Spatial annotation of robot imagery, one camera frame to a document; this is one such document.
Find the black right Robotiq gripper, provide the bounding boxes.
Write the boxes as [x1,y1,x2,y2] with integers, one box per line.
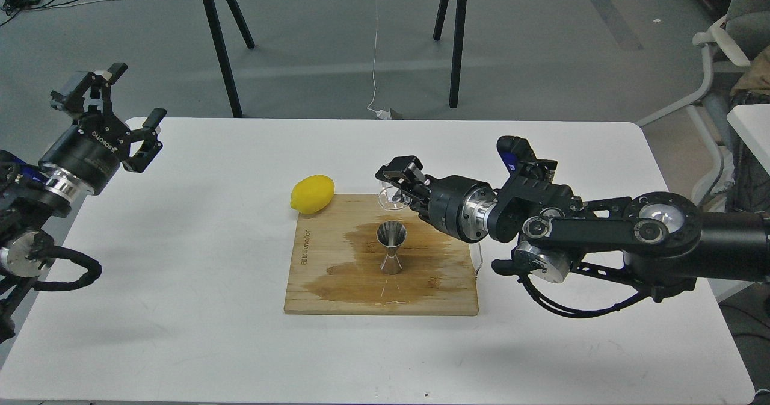
[375,156,497,241]

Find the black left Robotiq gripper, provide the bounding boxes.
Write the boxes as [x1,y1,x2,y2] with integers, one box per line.
[38,63,167,196]

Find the clear small glass cup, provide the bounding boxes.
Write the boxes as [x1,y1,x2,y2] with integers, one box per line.
[378,181,412,211]

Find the steel double jigger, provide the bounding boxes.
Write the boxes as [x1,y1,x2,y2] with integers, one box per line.
[376,220,407,274]

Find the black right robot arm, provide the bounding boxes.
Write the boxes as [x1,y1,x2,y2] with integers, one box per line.
[375,136,768,319]

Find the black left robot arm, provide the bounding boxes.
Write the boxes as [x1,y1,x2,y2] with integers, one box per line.
[1,63,166,340]

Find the yellow lemon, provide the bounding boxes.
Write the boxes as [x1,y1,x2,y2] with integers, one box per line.
[289,175,335,215]

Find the wooden cutting board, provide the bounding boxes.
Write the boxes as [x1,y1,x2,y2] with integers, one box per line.
[284,194,479,315]

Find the white office chair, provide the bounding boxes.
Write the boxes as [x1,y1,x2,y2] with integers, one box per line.
[637,0,768,209]

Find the white hanging power cable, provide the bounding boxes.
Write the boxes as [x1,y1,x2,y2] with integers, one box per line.
[367,0,393,120]

